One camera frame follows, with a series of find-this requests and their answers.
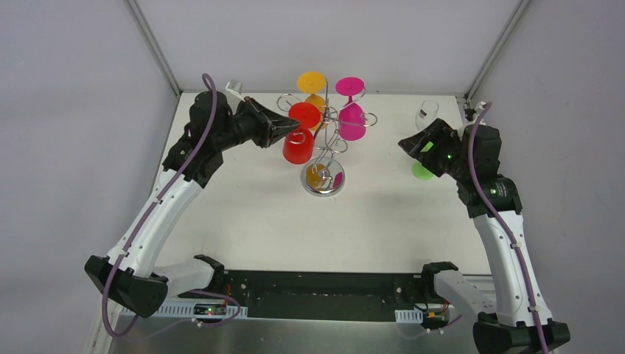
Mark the red wine glass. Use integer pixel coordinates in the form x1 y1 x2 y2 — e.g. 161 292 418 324
282 102 321 164

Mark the clear wine glass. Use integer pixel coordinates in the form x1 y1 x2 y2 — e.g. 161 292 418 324
415 100 439 133

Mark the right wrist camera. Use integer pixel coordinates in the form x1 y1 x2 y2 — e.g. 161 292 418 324
464 101 492 124

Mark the green wine glass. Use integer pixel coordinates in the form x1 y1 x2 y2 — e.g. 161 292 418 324
411 142 433 181

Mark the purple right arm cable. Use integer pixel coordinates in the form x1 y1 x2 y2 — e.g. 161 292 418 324
395 101 551 354

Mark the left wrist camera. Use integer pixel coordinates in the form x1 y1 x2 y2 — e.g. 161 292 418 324
225 80 244 101

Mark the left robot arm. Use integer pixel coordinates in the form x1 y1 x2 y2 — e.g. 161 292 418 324
85 91 301 318

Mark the chrome wine glass rack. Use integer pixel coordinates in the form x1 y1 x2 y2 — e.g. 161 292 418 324
300 94 349 198

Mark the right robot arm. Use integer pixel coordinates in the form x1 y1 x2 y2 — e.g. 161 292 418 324
399 119 570 353

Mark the magenta wine glass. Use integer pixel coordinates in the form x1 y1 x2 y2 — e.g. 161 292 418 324
335 77 366 141

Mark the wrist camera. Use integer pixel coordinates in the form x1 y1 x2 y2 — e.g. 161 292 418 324
464 101 492 124
225 80 244 101

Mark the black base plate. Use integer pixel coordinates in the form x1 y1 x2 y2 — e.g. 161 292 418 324
209 270 454 328

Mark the orange wine glass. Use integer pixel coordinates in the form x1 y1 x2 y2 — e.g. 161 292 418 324
297 71 327 130

